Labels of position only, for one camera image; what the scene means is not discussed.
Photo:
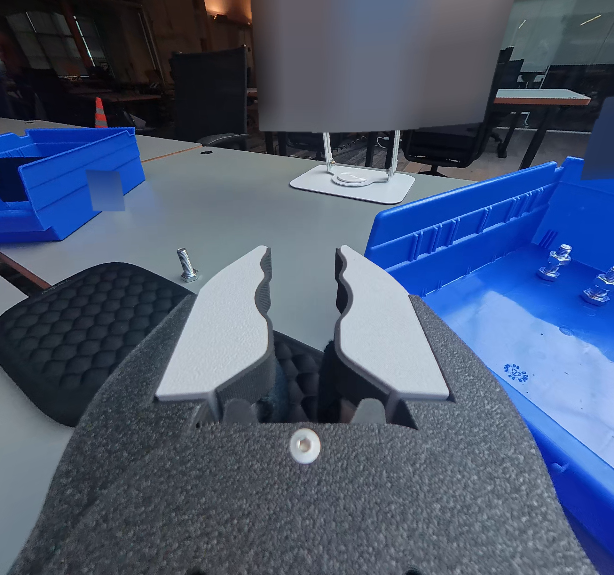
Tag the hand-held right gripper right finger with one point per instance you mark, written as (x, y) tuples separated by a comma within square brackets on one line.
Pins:
[(388, 340)]

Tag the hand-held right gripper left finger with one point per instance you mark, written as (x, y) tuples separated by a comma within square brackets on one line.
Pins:
[(216, 340)]

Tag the steel hex bolt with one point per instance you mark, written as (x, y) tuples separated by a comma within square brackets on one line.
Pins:
[(565, 249), (595, 295), (183, 260)]

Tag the blue plastic bin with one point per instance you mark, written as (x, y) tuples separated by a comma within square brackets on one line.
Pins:
[(479, 229), (57, 172)]

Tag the black office chair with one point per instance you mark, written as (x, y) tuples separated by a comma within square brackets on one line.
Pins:
[(206, 95), (441, 148)]

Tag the orange traffic cone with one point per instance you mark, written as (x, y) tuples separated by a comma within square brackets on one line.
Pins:
[(99, 116)]

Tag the black bin divider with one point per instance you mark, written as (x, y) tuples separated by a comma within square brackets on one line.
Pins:
[(14, 176)]

